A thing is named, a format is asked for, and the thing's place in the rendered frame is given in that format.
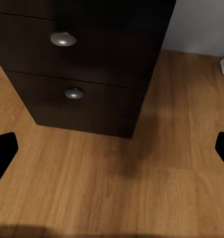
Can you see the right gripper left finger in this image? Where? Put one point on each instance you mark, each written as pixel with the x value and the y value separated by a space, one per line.
pixel 8 149

